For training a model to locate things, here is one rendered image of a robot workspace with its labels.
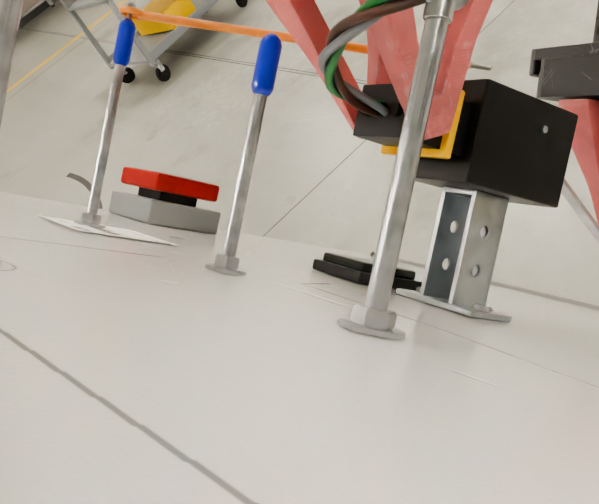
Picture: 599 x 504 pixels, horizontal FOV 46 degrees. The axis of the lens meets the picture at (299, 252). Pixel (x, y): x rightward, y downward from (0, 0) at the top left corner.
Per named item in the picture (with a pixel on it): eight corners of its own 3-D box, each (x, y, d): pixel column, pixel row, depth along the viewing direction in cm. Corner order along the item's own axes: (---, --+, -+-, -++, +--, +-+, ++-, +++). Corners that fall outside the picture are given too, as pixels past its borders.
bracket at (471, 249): (511, 322, 29) (538, 202, 28) (470, 317, 27) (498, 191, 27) (433, 298, 32) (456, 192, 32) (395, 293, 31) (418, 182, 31)
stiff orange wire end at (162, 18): (491, 71, 29) (494, 57, 29) (112, 13, 32) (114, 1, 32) (489, 78, 30) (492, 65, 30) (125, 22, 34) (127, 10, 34)
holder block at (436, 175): (558, 208, 29) (579, 114, 29) (465, 182, 26) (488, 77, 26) (483, 199, 33) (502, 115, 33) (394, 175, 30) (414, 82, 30)
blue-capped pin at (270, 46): (252, 278, 25) (301, 38, 25) (215, 272, 24) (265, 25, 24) (234, 270, 26) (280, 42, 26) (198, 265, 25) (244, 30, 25)
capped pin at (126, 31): (111, 230, 34) (154, 7, 33) (86, 227, 32) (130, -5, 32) (92, 224, 34) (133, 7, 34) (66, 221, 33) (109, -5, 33)
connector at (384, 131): (487, 165, 28) (498, 115, 28) (400, 135, 25) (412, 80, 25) (432, 161, 30) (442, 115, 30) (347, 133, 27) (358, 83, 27)
